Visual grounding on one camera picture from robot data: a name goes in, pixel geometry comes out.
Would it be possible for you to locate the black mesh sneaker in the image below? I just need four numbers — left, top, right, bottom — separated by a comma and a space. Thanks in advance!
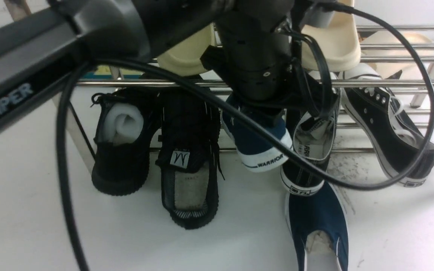
156, 86, 222, 230
91, 87, 161, 196

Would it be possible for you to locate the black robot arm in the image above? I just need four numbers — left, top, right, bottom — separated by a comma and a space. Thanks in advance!
0, 0, 294, 139

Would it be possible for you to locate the cream slipper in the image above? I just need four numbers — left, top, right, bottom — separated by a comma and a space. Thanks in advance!
361, 31, 432, 79
301, 6, 361, 72

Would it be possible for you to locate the olive green slipper left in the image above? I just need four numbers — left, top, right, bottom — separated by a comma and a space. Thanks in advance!
156, 24, 217, 76

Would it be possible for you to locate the black canvas sneaker left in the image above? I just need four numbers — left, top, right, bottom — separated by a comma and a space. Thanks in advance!
280, 88, 340, 196

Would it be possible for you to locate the stainless steel shoe rack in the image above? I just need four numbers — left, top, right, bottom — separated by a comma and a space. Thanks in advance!
3, 0, 434, 153

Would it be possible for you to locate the navy canvas shoe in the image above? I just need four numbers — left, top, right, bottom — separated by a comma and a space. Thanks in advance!
284, 183, 348, 271
221, 94, 292, 173

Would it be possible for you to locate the cream slipper left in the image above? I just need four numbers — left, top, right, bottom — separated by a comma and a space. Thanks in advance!
301, 6, 361, 72

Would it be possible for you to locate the black cable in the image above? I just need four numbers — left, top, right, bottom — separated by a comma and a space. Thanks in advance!
55, 2, 434, 271

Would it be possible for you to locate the cream slipper right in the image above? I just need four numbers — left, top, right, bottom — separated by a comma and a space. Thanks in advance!
361, 31, 432, 79

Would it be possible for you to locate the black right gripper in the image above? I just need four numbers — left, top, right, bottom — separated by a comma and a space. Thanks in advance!
202, 8, 339, 119

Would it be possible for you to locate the black canvas sneaker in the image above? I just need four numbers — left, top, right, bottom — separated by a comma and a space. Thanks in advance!
280, 88, 340, 196
338, 63, 434, 187

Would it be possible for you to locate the blue and yellow book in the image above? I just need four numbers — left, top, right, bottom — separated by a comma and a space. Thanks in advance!
83, 65, 124, 80

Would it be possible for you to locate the black canvas sneaker right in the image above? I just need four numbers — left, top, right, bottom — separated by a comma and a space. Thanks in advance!
338, 63, 434, 187

